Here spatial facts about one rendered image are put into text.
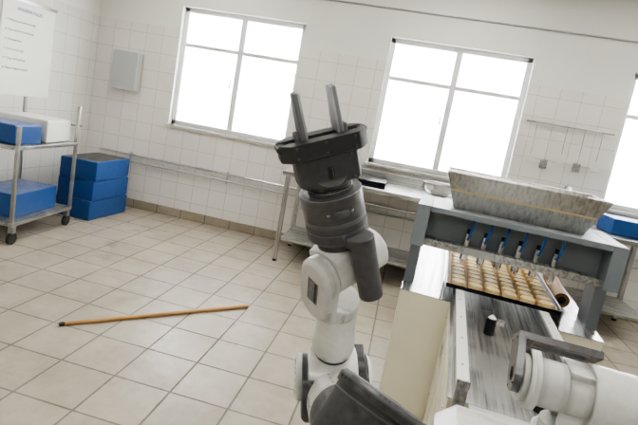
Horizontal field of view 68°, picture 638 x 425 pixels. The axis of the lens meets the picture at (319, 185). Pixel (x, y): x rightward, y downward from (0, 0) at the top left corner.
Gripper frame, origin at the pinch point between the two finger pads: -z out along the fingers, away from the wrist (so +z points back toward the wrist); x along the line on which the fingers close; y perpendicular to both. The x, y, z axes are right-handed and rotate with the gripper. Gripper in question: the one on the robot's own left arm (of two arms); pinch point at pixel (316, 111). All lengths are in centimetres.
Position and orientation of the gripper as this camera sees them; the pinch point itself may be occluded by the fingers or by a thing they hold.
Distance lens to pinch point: 62.2
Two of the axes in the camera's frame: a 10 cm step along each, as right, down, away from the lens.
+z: 1.7, 9.2, 3.6
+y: 2.4, 3.1, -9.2
